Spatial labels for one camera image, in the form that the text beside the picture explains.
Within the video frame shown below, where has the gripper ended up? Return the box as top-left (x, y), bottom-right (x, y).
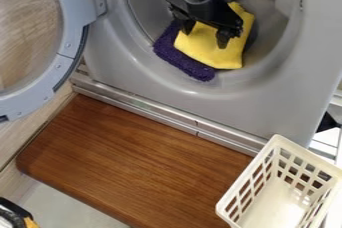
top-left (164, 0), bottom-right (245, 50)

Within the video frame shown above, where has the yellow cloth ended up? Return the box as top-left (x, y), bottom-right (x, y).
top-left (172, 1), bottom-right (257, 71)

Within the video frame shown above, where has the washing machine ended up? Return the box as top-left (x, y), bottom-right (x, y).
top-left (0, 0), bottom-right (342, 158)

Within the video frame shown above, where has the purple cloth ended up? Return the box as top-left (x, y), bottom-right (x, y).
top-left (152, 20), bottom-right (218, 83)

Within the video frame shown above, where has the white basket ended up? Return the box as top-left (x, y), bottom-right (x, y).
top-left (215, 134), bottom-right (342, 228)

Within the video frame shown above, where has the yellow and black tool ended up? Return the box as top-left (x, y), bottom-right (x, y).
top-left (0, 197), bottom-right (42, 228)

